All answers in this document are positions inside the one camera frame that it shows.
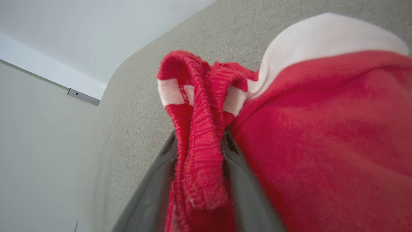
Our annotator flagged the grey fabric sofa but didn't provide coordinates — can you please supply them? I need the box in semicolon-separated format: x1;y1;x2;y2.
75;0;412;232

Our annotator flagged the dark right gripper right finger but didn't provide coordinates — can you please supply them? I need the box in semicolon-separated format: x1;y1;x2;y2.
222;129;287;232

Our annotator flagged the grey metal trim strip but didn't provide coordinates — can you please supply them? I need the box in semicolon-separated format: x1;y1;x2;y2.
67;88;101;106

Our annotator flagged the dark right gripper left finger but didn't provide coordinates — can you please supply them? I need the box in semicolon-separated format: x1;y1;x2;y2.
111;130;178;232

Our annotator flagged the red garment with white panel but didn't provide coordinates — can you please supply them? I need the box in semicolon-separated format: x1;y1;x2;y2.
156;13;412;232

